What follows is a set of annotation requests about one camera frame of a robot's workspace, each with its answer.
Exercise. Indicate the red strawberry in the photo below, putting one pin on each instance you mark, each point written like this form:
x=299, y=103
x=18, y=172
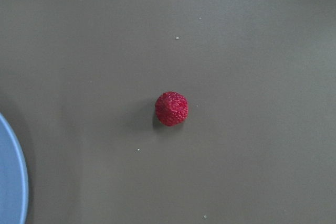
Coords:
x=171, y=108

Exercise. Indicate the blue round plate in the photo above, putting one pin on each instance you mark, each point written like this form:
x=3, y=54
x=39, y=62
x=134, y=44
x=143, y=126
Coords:
x=14, y=178

